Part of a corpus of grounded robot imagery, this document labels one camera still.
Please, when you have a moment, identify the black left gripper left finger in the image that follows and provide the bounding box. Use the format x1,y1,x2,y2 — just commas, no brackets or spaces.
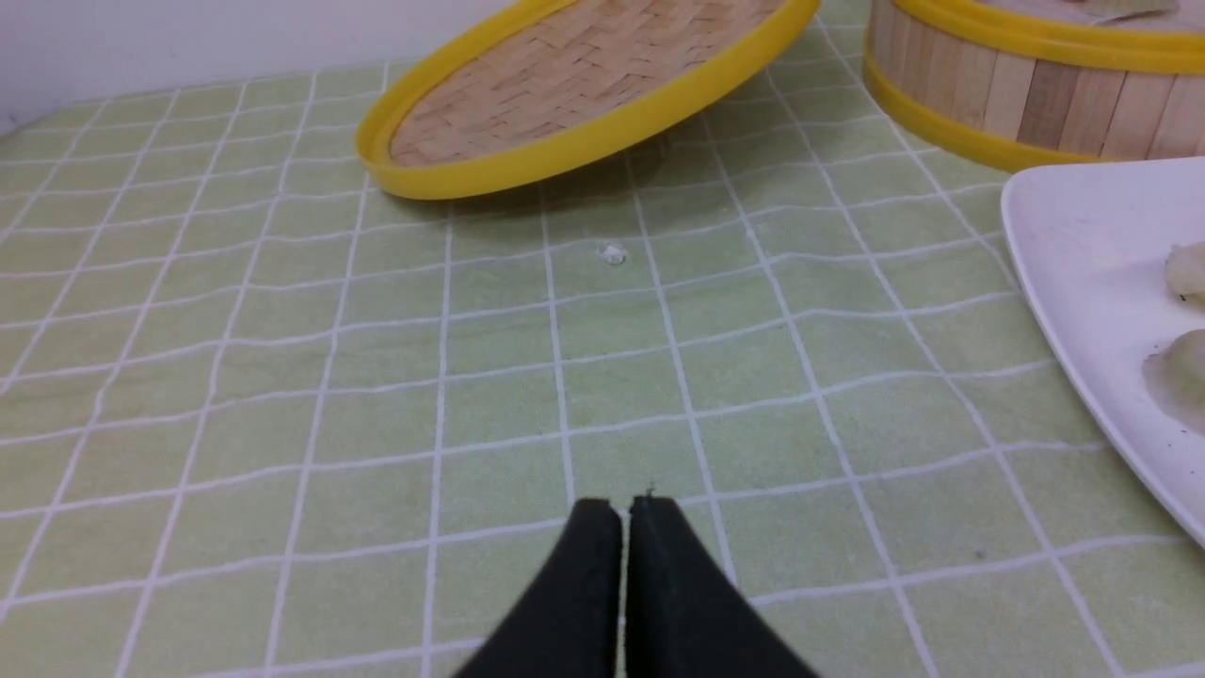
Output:
455,499,623,677

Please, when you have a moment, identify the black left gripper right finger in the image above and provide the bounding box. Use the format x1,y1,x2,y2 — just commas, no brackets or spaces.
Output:
625,496,817,677

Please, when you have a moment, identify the green dumpling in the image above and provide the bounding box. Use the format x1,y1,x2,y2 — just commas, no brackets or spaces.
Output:
1164,241,1205,303

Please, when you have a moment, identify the green dumpling plate left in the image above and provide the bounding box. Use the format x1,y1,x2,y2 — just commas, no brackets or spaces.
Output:
1142,330,1204,428

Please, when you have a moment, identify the white square plate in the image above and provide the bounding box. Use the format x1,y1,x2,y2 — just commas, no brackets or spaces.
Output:
1000,157,1204,543

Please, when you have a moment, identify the green checkered tablecloth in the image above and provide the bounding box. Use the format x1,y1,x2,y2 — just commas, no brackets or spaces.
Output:
1,1,1204,677

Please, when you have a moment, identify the small white crumb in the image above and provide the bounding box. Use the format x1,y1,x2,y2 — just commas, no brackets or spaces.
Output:
596,244,628,266

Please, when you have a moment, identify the yellow rimmed bamboo steamer lid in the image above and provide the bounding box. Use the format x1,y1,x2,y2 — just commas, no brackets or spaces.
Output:
355,1,819,201

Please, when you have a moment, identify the yellow rimmed bamboo steamer basket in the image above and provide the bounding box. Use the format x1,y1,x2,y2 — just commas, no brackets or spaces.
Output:
862,1,1204,172

